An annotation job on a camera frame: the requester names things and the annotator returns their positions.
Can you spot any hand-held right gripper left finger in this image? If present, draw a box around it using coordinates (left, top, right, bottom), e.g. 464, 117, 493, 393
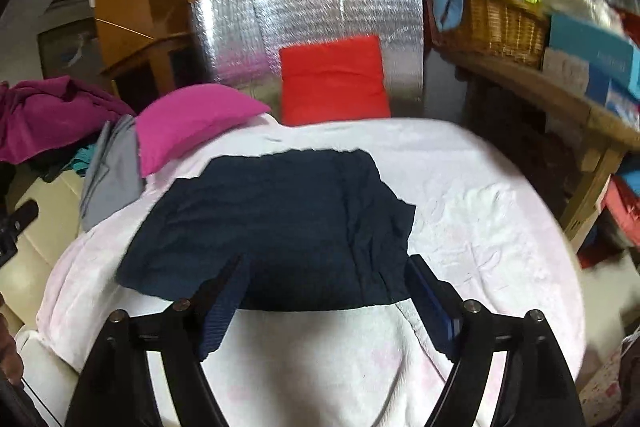
64, 254, 253, 427

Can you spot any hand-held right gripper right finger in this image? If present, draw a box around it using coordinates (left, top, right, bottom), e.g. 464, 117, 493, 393
404, 254, 587, 427

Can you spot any navy blue zip jacket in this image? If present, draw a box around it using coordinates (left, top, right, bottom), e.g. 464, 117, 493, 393
116, 148, 417, 312

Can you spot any person's left forearm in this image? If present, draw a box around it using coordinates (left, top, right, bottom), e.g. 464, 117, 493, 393
0, 292, 25, 388

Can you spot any beige sofa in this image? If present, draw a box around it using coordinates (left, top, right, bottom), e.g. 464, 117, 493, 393
0, 167, 86, 323

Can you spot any dark cloth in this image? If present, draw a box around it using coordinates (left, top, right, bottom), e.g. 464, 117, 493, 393
0, 159, 76, 182

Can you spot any pink white fleece blanket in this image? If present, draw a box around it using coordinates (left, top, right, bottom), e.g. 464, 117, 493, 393
15, 112, 586, 427

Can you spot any teal cloth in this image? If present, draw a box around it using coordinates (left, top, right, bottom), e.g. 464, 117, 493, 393
70, 144, 98, 172

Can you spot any grey garment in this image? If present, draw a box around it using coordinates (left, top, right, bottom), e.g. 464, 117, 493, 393
80, 114, 147, 233

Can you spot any magenta cloth pile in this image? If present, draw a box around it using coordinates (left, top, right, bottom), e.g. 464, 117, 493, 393
0, 76, 136, 165

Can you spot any cream stool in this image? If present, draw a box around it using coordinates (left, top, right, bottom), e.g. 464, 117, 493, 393
575, 252, 633, 348

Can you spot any dark framed picture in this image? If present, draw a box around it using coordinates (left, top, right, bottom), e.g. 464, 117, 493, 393
37, 27, 101, 80

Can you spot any magenta pillow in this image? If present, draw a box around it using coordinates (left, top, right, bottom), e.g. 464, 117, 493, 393
135, 83, 272, 178

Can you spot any floral bag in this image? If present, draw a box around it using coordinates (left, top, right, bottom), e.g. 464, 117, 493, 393
582, 337, 640, 427

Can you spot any stack of coral cloths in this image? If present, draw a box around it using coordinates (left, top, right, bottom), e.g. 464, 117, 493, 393
602, 174, 640, 248

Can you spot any wooden bench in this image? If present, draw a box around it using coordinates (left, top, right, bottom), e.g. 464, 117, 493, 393
430, 47, 640, 253

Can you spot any red pillow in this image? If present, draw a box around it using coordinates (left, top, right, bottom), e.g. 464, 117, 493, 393
279, 34, 392, 126

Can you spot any white patterned box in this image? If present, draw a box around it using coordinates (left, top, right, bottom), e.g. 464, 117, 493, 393
542, 47, 613, 100

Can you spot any wicker basket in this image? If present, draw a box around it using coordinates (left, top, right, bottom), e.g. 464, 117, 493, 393
457, 0, 551, 68

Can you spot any light blue shoe box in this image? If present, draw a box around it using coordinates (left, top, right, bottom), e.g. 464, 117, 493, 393
547, 14, 640, 102

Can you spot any silver foil insulation panel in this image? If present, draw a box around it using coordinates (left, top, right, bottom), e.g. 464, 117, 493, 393
190, 0, 425, 120

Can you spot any cream bagged cloth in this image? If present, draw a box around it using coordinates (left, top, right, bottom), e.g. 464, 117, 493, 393
542, 0, 626, 32

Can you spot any red gift bag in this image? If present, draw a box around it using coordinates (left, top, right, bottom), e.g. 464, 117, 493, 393
615, 7, 640, 42

